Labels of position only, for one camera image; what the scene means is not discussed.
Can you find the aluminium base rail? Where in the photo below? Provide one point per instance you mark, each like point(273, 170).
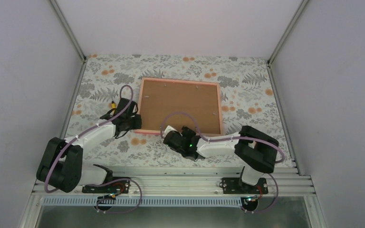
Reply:
point(197, 187)

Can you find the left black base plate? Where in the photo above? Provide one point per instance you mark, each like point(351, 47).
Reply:
point(119, 187)

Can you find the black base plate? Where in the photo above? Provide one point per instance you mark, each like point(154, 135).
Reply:
point(235, 186)
point(119, 187)

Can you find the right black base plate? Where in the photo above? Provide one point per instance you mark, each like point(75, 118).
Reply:
point(235, 186)

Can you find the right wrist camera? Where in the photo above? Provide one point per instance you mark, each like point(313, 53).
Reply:
point(168, 129)

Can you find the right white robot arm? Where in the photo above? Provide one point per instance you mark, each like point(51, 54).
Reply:
point(256, 149)

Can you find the yellow handled screwdriver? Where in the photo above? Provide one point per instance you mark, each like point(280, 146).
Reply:
point(113, 106)

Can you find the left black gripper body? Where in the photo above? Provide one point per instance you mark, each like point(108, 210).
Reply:
point(133, 125)

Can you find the pink picture frame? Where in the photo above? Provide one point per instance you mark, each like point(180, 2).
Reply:
point(179, 103)

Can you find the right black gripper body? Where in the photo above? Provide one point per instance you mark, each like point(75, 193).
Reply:
point(189, 132)

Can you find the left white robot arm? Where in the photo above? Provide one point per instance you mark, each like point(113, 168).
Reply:
point(62, 165)

